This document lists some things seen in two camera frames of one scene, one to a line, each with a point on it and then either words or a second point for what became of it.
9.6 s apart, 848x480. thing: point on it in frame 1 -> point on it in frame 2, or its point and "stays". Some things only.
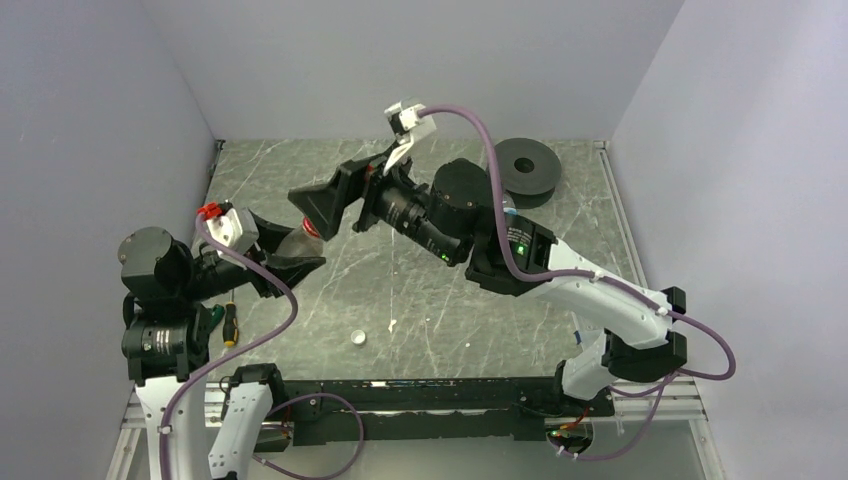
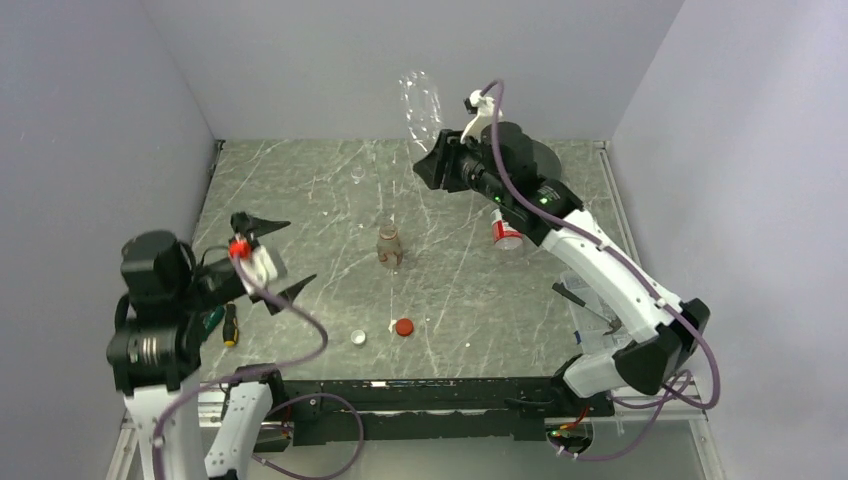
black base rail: (436, 410) stays
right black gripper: (321, 205) -> (442, 160)
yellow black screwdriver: (230, 327) stays
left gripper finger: (290, 269) -> (291, 294)
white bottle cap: (358, 336) stays
